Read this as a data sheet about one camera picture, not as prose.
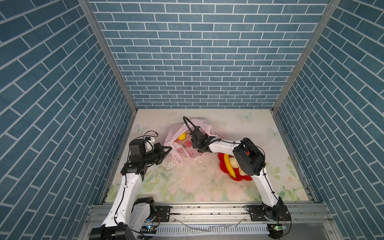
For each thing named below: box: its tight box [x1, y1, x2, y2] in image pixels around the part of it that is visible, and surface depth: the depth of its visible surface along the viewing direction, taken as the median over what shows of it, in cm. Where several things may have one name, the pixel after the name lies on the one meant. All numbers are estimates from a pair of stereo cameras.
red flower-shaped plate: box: [217, 152, 253, 182], surface depth 87 cm
